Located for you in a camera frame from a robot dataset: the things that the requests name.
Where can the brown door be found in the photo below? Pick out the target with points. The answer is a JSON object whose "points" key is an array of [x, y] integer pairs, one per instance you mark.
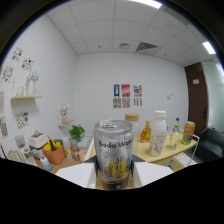
{"points": [[196, 96]]}

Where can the slatted ceiling air vent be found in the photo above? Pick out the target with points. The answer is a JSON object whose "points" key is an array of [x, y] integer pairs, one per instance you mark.
{"points": [[146, 46]]}

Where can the ceiling light panel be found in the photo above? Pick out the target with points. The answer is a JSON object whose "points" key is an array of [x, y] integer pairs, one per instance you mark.
{"points": [[209, 48], [148, 3]]}

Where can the blue wall poster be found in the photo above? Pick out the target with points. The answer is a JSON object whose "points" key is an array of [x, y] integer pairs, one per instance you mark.
{"points": [[116, 90]]}

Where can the silver black soda water can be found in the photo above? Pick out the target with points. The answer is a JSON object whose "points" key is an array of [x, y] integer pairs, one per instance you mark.
{"points": [[113, 153]]}

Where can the small colourful wall print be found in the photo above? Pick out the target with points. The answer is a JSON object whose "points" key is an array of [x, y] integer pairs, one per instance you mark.
{"points": [[22, 120]]}

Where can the clear bottle green cap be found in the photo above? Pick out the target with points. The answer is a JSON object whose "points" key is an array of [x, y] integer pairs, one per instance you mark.
{"points": [[174, 140]]}

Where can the tall glass jar cork lid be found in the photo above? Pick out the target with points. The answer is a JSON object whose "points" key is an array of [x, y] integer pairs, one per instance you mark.
{"points": [[135, 133]]}

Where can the white toaster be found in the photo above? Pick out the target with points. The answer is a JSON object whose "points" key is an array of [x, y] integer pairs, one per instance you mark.
{"points": [[37, 141]]}

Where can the small wooden wall shelf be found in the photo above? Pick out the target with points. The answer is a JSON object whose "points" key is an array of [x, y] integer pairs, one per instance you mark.
{"points": [[66, 124]]}

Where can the orange storage basket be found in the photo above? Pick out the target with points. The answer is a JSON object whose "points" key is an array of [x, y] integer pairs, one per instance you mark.
{"points": [[55, 155]]}

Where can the red wall poster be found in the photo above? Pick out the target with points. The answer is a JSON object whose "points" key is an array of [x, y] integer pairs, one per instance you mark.
{"points": [[126, 90]]}

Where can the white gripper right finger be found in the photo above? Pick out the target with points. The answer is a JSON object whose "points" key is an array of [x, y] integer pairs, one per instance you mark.
{"points": [[150, 171]]}

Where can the large white milk bottle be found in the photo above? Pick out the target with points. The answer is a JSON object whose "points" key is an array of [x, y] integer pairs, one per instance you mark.
{"points": [[157, 136]]}

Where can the pink vase with flowers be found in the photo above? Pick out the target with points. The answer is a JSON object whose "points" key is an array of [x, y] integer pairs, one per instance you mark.
{"points": [[64, 115]]}

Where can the green potted plant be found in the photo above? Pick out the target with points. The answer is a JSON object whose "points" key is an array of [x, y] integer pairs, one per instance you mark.
{"points": [[76, 131]]}

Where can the clear bottle blue cap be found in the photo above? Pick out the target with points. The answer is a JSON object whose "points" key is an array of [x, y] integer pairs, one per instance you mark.
{"points": [[177, 120]]}

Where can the small square ceiling vent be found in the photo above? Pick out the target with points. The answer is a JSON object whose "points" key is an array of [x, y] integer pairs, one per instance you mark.
{"points": [[124, 45]]}

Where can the grey wall poster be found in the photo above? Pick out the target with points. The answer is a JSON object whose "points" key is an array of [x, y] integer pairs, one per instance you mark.
{"points": [[138, 102], [117, 103], [126, 102]]}

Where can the white booklet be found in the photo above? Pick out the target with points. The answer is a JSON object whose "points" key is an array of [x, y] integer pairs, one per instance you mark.
{"points": [[185, 159]]}

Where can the pale blue plastic bottle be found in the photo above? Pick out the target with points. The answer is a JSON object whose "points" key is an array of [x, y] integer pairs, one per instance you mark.
{"points": [[46, 164]]}

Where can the white ornament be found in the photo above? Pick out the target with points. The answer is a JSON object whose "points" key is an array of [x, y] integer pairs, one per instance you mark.
{"points": [[32, 81]]}

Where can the multicoloured wall poster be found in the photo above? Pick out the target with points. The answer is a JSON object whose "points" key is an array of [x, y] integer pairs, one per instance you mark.
{"points": [[138, 90]]}

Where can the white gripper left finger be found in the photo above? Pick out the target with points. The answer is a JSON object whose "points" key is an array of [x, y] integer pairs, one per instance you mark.
{"points": [[81, 173]]}

